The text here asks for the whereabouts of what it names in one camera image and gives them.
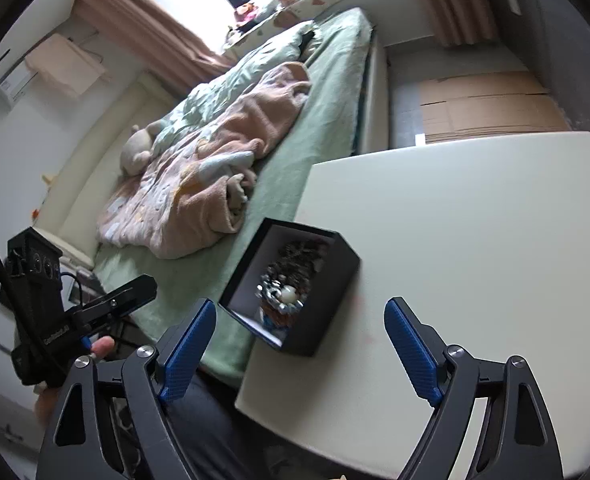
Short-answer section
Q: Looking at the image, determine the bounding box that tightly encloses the white air conditioner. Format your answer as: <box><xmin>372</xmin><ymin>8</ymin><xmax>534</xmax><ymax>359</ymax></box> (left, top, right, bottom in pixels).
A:
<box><xmin>0</xmin><ymin>67</ymin><xmax>40</xmax><ymax>101</ymax></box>

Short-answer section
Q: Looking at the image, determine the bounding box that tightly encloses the pink curtain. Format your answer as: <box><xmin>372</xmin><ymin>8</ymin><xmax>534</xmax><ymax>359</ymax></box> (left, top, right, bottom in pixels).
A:
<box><xmin>72</xmin><ymin>0</ymin><xmax>236</xmax><ymax>98</ymax></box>
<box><xmin>405</xmin><ymin>0</ymin><xmax>498</xmax><ymax>46</ymax></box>

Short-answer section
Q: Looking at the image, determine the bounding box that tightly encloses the silver chain necklace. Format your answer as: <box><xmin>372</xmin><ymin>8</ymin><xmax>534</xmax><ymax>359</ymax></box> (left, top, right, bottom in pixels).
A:
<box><xmin>256</xmin><ymin>280</ymin><xmax>288</xmax><ymax>303</ymax></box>

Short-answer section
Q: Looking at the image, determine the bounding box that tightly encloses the black jewelry box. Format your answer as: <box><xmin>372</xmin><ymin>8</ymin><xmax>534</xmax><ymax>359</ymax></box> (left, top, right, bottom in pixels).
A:
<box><xmin>218</xmin><ymin>218</ymin><xmax>362</xmax><ymax>358</ymax></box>

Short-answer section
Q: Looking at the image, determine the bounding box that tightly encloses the hanging pink cloth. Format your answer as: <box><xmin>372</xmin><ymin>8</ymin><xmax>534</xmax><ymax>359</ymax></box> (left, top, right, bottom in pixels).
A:
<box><xmin>25</xmin><ymin>32</ymin><xmax>110</xmax><ymax>100</ymax></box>

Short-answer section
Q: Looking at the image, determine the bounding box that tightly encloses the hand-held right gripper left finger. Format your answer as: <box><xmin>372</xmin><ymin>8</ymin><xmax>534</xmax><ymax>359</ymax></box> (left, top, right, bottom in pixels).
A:
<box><xmin>36</xmin><ymin>298</ymin><xmax>217</xmax><ymax>480</ymax></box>

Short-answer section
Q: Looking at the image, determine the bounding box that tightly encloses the green bed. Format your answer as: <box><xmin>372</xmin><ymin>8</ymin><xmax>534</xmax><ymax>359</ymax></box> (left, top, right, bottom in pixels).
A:
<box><xmin>92</xmin><ymin>7</ymin><xmax>376</xmax><ymax>386</ymax></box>

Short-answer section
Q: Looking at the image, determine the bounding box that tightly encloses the flattened cardboard sheet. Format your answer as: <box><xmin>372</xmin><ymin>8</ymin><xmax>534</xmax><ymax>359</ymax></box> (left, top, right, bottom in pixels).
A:
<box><xmin>417</xmin><ymin>71</ymin><xmax>583</xmax><ymax>143</ymax></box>

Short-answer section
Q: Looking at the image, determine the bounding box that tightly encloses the white bed frame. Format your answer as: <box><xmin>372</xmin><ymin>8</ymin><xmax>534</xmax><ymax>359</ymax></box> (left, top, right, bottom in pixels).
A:
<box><xmin>360</xmin><ymin>25</ymin><xmax>392</xmax><ymax>156</ymax></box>

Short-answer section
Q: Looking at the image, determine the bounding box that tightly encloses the cream padded headboard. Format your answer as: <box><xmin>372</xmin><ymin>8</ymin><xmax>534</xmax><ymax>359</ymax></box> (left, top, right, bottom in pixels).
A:
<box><xmin>35</xmin><ymin>71</ymin><xmax>186</xmax><ymax>271</ymax></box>

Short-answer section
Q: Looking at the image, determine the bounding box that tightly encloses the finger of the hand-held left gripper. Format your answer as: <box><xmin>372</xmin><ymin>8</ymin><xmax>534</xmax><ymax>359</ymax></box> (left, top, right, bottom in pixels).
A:
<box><xmin>72</xmin><ymin>275</ymin><xmax>158</xmax><ymax>333</ymax></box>

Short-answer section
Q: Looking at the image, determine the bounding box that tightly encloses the beige plush toy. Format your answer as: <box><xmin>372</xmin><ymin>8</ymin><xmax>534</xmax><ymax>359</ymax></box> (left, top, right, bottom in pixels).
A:
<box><xmin>120</xmin><ymin>125</ymin><xmax>162</xmax><ymax>177</ymax></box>

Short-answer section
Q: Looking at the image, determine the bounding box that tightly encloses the pink fleece blanket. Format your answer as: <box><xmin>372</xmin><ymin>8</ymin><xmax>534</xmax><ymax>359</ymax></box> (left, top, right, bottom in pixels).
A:
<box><xmin>97</xmin><ymin>61</ymin><xmax>312</xmax><ymax>260</ymax></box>

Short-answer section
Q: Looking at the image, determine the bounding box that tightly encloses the brown bead bracelet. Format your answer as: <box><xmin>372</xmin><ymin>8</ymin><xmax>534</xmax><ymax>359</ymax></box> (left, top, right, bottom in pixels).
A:
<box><xmin>260</xmin><ymin>240</ymin><xmax>331</xmax><ymax>332</ymax></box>

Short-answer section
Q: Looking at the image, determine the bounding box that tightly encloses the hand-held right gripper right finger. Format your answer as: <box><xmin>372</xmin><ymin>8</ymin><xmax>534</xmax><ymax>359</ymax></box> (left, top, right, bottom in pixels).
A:
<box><xmin>384</xmin><ymin>297</ymin><xmax>563</xmax><ymax>480</ymax></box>

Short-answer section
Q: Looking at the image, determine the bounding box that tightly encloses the person's dark trouser leg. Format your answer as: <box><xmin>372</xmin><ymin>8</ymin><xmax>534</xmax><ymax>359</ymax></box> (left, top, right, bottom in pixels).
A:
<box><xmin>120</xmin><ymin>360</ymin><xmax>286</xmax><ymax>480</ymax></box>

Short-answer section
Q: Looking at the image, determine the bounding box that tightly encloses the green floral quilt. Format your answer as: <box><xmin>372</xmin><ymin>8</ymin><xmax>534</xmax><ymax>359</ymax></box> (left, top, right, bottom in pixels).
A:
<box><xmin>147</xmin><ymin>20</ymin><xmax>321</xmax><ymax>158</ymax></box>

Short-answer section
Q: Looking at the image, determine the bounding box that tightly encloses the person's left hand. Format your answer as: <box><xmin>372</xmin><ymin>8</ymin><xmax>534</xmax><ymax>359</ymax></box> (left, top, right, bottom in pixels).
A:
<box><xmin>34</xmin><ymin>336</ymin><xmax>116</xmax><ymax>423</ymax></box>

